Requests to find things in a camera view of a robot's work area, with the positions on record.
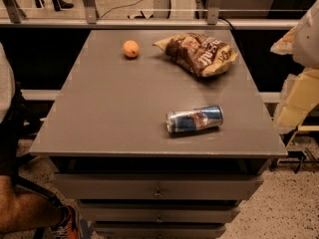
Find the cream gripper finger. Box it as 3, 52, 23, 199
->
270, 26, 297, 55
273, 68, 319, 134

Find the brown chip bag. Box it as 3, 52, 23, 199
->
154, 33, 237, 78

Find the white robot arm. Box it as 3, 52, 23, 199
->
270, 0, 319, 134

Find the blue silver redbull can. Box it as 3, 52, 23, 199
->
166, 106, 223, 133

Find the yellow metal stand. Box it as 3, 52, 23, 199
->
275, 122, 319, 174

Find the grey drawer cabinet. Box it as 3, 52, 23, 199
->
31, 30, 286, 239

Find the orange fruit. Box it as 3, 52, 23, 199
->
123, 40, 140, 58

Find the orange sneaker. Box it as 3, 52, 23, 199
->
51, 205, 82, 239

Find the black chair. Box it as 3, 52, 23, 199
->
0, 83, 64, 239

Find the seated person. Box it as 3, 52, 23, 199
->
0, 45, 68, 233

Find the metal railing frame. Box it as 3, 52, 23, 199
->
0, 0, 319, 31

